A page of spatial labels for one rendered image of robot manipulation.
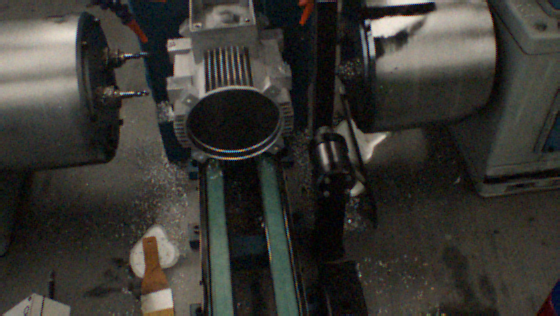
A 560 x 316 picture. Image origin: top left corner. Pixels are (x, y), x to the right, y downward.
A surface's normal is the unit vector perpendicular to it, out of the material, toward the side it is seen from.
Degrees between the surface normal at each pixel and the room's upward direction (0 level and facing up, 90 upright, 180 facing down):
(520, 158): 89
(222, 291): 0
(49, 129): 77
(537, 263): 0
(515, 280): 0
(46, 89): 47
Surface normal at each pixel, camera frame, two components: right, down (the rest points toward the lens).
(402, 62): 0.07, 0.19
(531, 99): 0.12, 0.72
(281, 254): -0.04, -0.68
